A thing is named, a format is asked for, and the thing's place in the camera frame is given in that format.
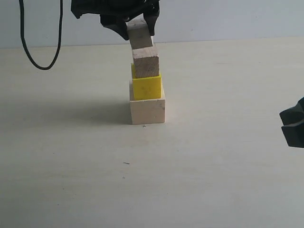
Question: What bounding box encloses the yellow foam cube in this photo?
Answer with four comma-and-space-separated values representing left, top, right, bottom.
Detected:
131, 64, 162, 100

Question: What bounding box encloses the medium wooden cube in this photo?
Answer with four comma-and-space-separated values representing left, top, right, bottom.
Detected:
132, 46, 160, 78

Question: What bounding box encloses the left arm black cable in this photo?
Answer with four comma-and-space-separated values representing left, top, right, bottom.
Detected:
19, 0, 64, 70

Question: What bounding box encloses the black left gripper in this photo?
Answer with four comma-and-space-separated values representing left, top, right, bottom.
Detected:
71, 0, 160, 40

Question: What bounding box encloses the large wooden cube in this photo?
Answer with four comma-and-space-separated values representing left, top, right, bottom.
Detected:
129, 81, 165, 125

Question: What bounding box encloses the small wooden cube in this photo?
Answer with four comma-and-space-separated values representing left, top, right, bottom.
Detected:
127, 19, 153, 50

